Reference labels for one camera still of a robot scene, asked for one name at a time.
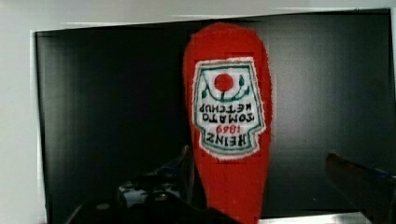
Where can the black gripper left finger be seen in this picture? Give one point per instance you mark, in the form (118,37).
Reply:
(162,196)

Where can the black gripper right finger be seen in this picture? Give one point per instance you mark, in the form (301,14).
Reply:
(369,190)

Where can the red plush ketchup bottle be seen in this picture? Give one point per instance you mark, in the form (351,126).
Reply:
(228,92)

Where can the black toaster oven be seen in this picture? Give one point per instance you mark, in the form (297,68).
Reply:
(112,106)

